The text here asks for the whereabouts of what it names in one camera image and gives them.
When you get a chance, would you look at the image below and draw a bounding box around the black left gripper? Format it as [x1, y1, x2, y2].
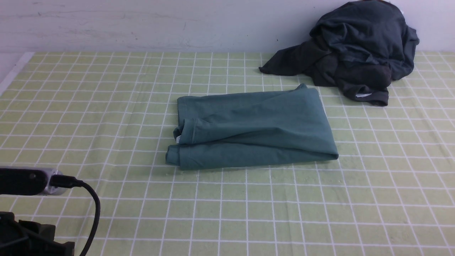
[0, 211, 75, 256]

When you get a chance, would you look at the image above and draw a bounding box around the green long-sleeved shirt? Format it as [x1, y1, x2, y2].
[165, 84, 339, 170]

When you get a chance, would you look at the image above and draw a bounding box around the green checkered tablecloth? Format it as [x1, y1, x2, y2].
[0, 52, 455, 256]

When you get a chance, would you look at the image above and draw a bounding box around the dark brown crumpled garment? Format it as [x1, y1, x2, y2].
[259, 36, 392, 107]

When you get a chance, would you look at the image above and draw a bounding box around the dark grey-green crumpled garment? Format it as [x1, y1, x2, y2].
[309, 0, 419, 80]

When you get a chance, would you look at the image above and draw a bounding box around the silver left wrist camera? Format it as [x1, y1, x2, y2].
[0, 166, 67, 196]

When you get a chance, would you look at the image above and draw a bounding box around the black left camera cable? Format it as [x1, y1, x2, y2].
[50, 175, 101, 256]

